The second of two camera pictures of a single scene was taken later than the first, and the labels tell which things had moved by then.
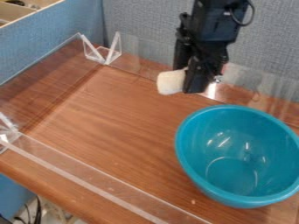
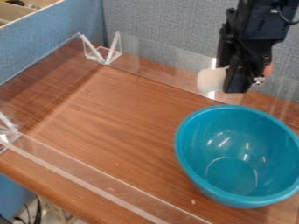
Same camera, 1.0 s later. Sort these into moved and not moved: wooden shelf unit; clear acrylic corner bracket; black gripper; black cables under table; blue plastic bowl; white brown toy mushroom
Moved: white brown toy mushroom; black gripper
Not moved: wooden shelf unit; blue plastic bowl; black cables under table; clear acrylic corner bracket
